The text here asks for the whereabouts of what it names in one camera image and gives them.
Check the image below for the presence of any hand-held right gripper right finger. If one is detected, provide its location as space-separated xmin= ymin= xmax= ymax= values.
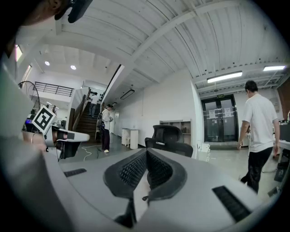
xmin=135 ymin=148 xmax=276 ymax=232

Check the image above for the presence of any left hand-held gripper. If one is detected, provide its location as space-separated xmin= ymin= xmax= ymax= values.
xmin=31 ymin=105 xmax=91 ymax=160

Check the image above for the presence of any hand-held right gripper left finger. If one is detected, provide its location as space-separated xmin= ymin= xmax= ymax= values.
xmin=42 ymin=148 xmax=149 ymax=232

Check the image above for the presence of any black office chair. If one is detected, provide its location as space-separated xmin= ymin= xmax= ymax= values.
xmin=144 ymin=124 xmax=194 ymax=158

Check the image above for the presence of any person's left forearm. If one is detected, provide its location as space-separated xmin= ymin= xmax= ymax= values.
xmin=22 ymin=130 xmax=47 ymax=152

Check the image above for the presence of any wooden staircase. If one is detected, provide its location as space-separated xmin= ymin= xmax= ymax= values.
xmin=68 ymin=87 xmax=102 ymax=143

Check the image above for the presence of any white side table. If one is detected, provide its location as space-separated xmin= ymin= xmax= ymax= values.
xmin=121 ymin=127 xmax=132 ymax=148

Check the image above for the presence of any black metal railing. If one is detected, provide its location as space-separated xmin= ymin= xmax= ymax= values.
xmin=33 ymin=82 xmax=75 ymax=97

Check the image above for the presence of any white cylindrical bin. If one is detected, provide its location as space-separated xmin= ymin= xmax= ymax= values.
xmin=130 ymin=129 xmax=140 ymax=150

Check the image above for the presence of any black-framed pendant lamp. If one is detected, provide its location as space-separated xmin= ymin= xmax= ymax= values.
xmin=120 ymin=88 xmax=135 ymax=101

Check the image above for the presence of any black standing fan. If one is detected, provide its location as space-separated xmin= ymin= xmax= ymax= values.
xmin=18 ymin=81 xmax=42 ymax=111

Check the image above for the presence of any wooden shelf unit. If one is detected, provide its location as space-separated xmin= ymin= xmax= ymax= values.
xmin=159 ymin=119 xmax=193 ymax=145

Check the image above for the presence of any black glass double door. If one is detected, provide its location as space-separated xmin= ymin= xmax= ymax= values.
xmin=201 ymin=94 xmax=239 ymax=143

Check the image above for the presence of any long white workbench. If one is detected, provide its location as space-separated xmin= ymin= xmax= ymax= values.
xmin=273 ymin=139 xmax=290 ymax=164

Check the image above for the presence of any long ceiling tube light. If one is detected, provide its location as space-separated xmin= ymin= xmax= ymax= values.
xmin=206 ymin=70 xmax=243 ymax=84

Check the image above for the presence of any rectangular ceiling panel light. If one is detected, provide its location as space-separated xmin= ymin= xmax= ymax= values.
xmin=262 ymin=65 xmax=286 ymax=72

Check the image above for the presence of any white floor cable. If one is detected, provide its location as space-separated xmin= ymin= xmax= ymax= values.
xmin=81 ymin=145 xmax=101 ymax=162

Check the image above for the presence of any white frame rack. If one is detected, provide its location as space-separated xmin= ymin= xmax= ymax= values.
xmin=197 ymin=141 xmax=212 ymax=163

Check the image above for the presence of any black head-worn camera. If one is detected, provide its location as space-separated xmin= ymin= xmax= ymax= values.
xmin=54 ymin=0 xmax=94 ymax=24

